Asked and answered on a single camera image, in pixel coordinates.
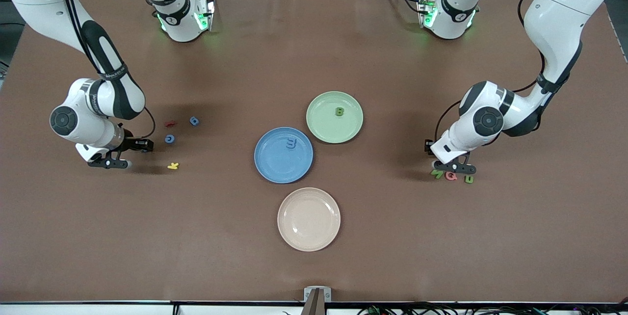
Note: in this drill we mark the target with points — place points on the white table edge rail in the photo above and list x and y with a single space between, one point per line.
98 310

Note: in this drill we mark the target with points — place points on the beige round plate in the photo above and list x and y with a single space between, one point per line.
308 219

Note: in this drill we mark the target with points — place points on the brown tapered mount bar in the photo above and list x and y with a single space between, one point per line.
316 305

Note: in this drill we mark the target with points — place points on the blue foam letter C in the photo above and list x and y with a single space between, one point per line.
166 139

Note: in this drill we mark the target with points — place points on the pink foam letter Q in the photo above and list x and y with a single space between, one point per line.
447 176

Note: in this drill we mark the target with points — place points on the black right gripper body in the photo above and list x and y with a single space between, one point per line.
131 144

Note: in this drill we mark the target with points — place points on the left arm base connector block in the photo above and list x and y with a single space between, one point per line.
426 11

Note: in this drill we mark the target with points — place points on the right arm base connector block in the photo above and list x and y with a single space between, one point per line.
205 15

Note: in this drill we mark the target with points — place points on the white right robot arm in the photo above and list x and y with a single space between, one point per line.
78 123

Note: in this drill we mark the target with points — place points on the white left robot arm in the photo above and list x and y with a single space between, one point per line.
554 11

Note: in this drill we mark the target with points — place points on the green round plate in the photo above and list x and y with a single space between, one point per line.
324 123

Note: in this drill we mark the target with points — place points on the green foam letter N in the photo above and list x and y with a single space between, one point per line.
435 174

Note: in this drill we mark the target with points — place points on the yellow foam letter K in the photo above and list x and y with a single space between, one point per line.
172 166

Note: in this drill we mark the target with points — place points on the silver metal bracket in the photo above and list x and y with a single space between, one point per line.
307 295

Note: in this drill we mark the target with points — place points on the blue round plate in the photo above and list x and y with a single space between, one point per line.
274 168

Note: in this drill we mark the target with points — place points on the blue foam letter E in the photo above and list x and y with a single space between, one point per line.
292 144

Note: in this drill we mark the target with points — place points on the blue foam digit 6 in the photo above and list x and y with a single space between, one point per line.
192 121

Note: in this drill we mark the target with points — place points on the brown table cover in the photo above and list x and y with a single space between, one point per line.
98 236

